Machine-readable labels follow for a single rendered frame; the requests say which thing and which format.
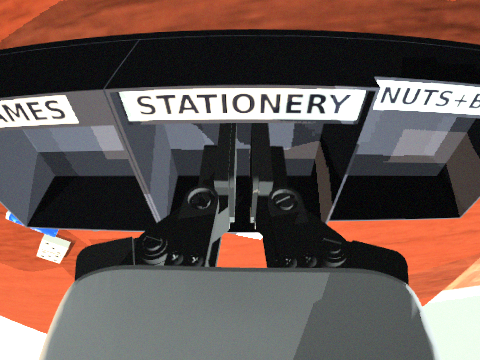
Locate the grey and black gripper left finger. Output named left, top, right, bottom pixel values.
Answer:
left=75, top=123, right=236, bottom=280

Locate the blue battery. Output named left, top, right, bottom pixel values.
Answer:
left=6, top=211, right=58, bottom=237

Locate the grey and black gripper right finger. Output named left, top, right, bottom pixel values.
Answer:
left=250, top=123, right=409, bottom=286

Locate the dark grey rack of labelled bins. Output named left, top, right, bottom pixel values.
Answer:
left=0, top=29, right=480, bottom=233

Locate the white domino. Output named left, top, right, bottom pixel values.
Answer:
left=37, top=234, right=70, bottom=264

